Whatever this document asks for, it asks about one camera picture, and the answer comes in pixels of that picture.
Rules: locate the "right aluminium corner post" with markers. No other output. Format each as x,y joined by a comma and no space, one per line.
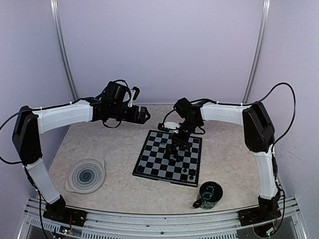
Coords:
258,50

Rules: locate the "dark green mug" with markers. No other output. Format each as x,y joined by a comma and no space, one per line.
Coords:
210,193

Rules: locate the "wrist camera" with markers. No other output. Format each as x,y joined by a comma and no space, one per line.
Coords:
168,126
135,92

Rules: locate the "black chess piece pile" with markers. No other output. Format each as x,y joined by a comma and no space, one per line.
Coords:
171,154

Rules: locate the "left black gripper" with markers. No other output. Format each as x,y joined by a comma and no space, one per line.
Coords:
133,118

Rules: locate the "aluminium front rail frame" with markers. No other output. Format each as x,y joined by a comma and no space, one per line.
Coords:
208,225

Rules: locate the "aluminium corner post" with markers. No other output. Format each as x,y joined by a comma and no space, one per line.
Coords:
258,50
62,48

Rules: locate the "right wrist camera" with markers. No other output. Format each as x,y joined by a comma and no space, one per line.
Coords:
168,126

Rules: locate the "clear collapsible silicone bowl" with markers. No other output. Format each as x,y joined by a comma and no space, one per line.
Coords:
85,176

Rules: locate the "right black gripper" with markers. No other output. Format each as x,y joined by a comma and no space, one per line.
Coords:
182,141

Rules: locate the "left aluminium corner post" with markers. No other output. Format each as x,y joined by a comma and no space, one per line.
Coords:
62,48

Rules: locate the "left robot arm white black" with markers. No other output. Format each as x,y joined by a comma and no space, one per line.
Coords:
30,124

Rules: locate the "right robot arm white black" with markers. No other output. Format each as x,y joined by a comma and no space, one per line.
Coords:
258,136

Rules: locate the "black grey chess board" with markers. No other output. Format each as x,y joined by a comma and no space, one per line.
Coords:
158,168

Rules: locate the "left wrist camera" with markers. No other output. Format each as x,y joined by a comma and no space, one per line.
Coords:
135,92

